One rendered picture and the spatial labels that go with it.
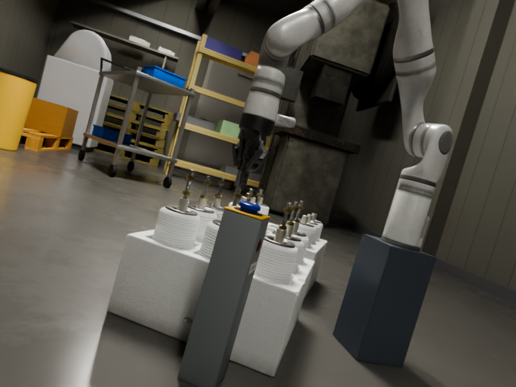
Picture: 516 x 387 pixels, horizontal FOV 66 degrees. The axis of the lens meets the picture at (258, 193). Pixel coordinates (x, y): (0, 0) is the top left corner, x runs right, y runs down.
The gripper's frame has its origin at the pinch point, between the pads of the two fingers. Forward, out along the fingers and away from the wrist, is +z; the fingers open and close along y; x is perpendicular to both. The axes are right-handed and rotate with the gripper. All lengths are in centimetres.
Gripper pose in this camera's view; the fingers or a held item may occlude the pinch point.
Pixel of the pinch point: (241, 179)
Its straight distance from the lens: 88.8
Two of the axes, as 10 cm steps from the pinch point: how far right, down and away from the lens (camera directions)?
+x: 8.0, 1.9, 5.7
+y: 5.4, 2.0, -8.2
